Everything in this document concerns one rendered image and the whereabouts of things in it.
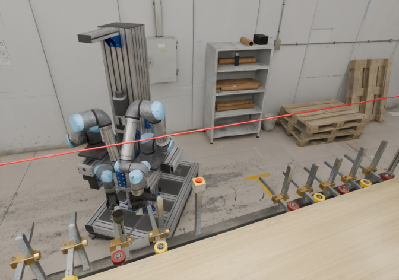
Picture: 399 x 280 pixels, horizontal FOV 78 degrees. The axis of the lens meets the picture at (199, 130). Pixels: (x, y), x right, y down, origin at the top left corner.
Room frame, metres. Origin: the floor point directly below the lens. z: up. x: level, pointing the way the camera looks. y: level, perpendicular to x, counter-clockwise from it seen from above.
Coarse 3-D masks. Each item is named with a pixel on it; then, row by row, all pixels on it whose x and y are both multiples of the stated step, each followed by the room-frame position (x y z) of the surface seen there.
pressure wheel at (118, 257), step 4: (116, 252) 0.90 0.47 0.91; (120, 252) 0.90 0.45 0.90; (124, 252) 0.90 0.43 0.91; (112, 256) 0.87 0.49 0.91; (116, 256) 0.87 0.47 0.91; (120, 256) 0.87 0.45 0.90; (124, 256) 0.87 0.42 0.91; (112, 260) 0.85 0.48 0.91; (116, 260) 0.85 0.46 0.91; (120, 260) 0.85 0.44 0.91; (124, 260) 0.86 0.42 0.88; (116, 264) 0.84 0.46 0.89; (120, 264) 0.84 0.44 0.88
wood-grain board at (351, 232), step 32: (352, 192) 1.46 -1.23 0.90; (384, 192) 1.48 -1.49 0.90; (256, 224) 1.13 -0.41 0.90; (288, 224) 1.14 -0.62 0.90; (320, 224) 1.15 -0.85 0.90; (352, 224) 1.15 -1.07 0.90; (384, 224) 1.16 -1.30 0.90; (160, 256) 0.88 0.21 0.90; (192, 256) 0.89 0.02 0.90; (224, 256) 0.89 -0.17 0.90; (256, 256) 0.90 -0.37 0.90; (288, 256) 0.91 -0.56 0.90; (320, 256) 0.91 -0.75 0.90; (352, 256) 0.92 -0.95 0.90; (384, 256) 0.92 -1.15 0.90
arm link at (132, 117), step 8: (136, 104) 1.43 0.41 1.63; (128, 112) 1.42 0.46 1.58; (136, 112) 1.41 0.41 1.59; (128, 120) 1.39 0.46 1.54; (136, 120) 1.40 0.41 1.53; (128, 128) 1.36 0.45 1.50; (136, 128) 1.40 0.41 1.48; (128, 136) 1.33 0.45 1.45; (128, 144) 1.31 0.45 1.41; (128, 152) 1.28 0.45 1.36; (120, 160) 1.26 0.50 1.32; (128, 160) 1.26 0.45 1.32; (120, 168) 1.22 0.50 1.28; (128, 168) 1.21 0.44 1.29
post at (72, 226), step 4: (68, 224) 0.91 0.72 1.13; (72, 224) 0.91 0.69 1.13; (76, 224) 0.94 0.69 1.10; (72, 228) 0.90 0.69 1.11; (76, 228) 0.91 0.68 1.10; (72, 232) 0.90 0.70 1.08; (76, 232) 0.91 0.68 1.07; (72, 236) 0.90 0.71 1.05; (76, 236) 0.90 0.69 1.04; (80, 236) 0.94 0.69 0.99; (76, 240) 0.90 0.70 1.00; (80, 240) 0.91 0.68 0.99; (84, 248) 0.94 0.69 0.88; (80, 252) 0.90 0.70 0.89; (84, 252) 0.91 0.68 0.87; (80, 256) 0.90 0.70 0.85; (84, 256) 0.91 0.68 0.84; (84, 260) 0.90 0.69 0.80; (88, 260) 0.94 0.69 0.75; (84, 264) 0.90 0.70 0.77; (88, 264) 0.91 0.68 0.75; (84, 268) 0.90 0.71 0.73
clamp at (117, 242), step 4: (112, 240) 1.00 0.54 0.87; (116, 240) 1.00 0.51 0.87; (120, 240) 1.00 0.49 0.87; (128, 240) 1.01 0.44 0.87; (112, 244) 0.97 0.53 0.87; (116, 244) 0.97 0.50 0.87; (120, 244) 0.98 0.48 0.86; (124, 244) 0.99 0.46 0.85; (128, 244) 0.99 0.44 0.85; (112, 248) 0.96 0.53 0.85
